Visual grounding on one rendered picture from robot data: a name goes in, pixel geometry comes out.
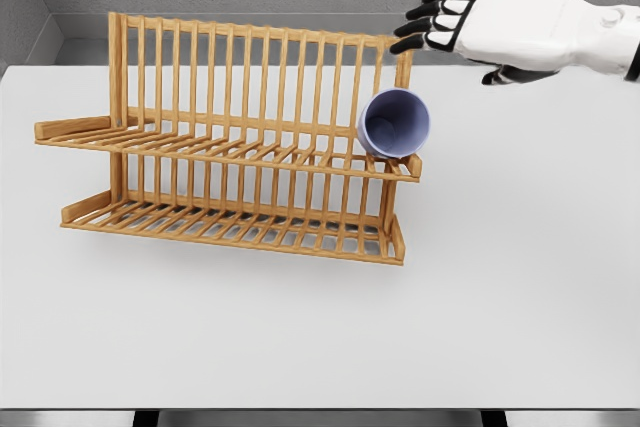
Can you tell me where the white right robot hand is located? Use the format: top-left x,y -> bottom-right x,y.
389,0 -> 587,87

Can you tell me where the lavender cup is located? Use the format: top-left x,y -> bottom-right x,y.
358,88 -> 431,160

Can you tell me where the wooden two-tier dish rack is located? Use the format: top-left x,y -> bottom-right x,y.
33,11 -> 423,267

